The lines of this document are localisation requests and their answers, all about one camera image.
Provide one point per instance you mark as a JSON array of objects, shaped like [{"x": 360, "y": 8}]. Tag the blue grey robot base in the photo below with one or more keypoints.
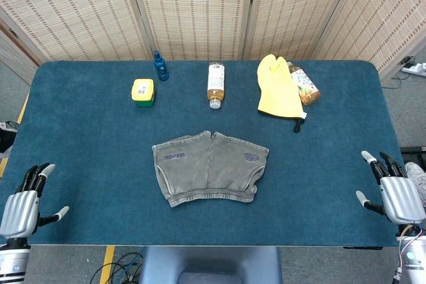
[{"x": 209, "y": 264}]

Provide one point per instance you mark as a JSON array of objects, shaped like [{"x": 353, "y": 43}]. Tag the tea bottle with colourful label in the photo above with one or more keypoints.
[{"x": 307, "y": 87}]

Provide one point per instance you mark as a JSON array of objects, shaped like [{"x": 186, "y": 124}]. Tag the yellow lidded green container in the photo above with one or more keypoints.
[{"x": 143, "y": 91}]

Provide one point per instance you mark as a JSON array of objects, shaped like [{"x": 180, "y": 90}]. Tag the woven folding screen panel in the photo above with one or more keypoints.
[
  {"x": 382, "y": 14},
  {"x": 73, "y": 11},
  {"x": 196, "y": 11},
  {"x": 293, "y": 8}
]

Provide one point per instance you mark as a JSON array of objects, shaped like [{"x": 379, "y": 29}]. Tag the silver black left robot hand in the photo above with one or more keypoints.
[{"x": 20, "y": 211}]

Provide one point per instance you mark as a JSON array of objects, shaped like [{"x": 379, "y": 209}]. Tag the yellow oven glove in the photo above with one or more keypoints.
[{"x": 276, "y": 91}]

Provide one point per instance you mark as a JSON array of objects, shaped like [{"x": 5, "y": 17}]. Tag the blue spray bottle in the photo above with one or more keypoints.
[{"x": 162, "y": 68}]

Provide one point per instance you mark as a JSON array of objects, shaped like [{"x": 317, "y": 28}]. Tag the blue table cloth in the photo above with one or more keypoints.
[{"x": 100, "y": 151}]

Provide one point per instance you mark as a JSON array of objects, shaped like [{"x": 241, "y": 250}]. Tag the white power strip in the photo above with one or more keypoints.
[{"x": 415, "y": 68}]

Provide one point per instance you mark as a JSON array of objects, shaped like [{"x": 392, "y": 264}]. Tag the black chair base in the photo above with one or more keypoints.
[{"x": 414, "y": 154}]

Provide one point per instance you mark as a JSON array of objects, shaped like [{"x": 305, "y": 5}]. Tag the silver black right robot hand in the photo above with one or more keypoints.
[{"x": 401, "y": 197}]

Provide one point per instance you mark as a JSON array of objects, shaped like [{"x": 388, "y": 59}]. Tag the grey shorts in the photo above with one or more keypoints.
[{"x": 209, "y": 171}]

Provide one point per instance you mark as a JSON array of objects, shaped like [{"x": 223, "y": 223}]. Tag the grey sneaker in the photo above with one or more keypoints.
[{"x": 416, "y": 171}]

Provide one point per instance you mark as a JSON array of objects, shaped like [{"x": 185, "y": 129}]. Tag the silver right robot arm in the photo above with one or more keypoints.
[{"x": 412, "y": 257}]

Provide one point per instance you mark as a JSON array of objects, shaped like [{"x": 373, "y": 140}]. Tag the black bag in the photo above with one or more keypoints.
[{"x": 6, "y": 137}]

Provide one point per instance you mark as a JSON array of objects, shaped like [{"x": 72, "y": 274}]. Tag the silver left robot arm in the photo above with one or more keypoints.
[{"x": 11, "y": 260}]

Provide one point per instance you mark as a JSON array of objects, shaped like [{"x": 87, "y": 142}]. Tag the white capped tea bottle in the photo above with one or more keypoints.
[{"x": 216, "y": 81}]

